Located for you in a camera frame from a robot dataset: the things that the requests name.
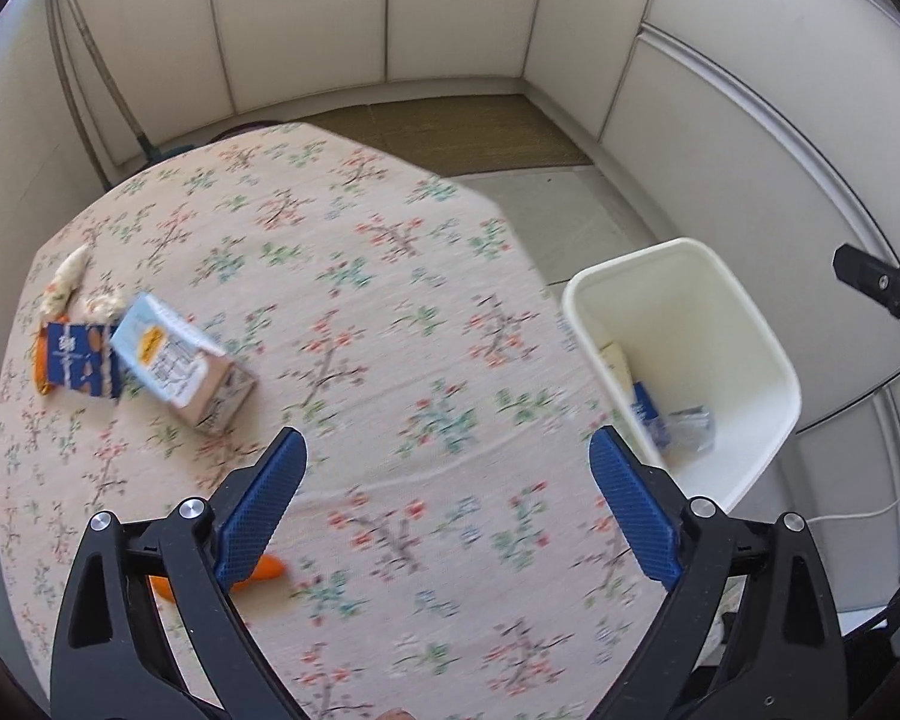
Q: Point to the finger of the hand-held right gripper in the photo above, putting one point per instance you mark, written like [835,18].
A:
[881,283]

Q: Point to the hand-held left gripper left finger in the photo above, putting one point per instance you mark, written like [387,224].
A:
[262,510]

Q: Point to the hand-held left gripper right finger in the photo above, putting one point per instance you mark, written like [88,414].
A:
[637,510]

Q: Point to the orange fruit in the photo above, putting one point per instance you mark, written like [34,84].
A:
[270,566]

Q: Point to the blue cardboard box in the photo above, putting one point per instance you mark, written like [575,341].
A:
[645,409]

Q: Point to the brown milk carton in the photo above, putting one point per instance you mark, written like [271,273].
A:
[172,360]

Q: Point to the white plastic bin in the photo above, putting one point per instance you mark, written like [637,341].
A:
[690,300]

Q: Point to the blue orange snack packet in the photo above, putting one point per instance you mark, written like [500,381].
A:
[79,360]

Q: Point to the white tissue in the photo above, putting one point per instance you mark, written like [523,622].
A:
[67,277]
[105,306]

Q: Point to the person's left hand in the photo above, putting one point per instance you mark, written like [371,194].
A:
[396,715]

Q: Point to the floral tablecloth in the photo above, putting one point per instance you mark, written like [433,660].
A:
[420,315]

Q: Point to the brown floor mat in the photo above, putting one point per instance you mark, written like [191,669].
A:
[457,135]

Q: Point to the white kitchen cabinets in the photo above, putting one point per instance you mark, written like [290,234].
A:
[457,7]

